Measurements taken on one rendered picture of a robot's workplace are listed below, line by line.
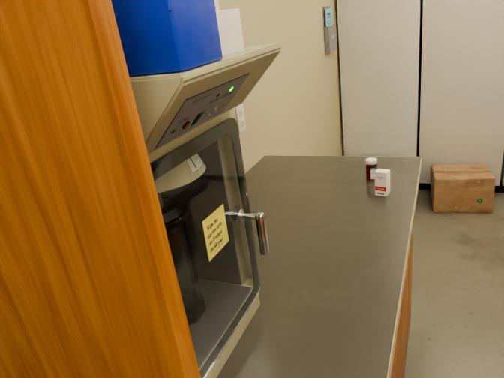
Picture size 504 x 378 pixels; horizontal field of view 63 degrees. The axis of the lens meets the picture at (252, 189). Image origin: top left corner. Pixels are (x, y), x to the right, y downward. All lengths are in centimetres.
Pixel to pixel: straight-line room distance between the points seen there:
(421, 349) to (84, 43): 207
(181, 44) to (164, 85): 5
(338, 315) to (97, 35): 75
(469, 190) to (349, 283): 245
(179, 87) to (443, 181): 301
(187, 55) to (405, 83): 314
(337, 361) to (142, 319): 44
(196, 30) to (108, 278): 31
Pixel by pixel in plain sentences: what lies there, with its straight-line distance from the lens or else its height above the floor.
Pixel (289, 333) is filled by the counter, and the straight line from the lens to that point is 92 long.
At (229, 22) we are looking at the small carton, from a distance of 64.
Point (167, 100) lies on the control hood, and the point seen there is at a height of 148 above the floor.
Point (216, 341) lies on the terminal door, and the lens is 80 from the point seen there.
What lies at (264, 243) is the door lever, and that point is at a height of 115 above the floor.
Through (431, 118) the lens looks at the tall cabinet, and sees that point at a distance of 361.
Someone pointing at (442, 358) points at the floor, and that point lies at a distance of 224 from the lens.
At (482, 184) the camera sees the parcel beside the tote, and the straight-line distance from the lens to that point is 341.
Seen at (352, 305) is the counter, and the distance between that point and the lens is 98.
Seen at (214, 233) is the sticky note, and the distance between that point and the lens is 73.
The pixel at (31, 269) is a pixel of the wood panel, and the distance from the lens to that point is 63.
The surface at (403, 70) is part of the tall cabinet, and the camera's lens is 354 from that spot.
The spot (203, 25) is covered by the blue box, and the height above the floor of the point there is 155.
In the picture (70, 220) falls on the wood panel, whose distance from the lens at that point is 52.
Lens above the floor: 155
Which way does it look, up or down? 22 degrees down
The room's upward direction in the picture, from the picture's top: 8 degrees counter-clockwise
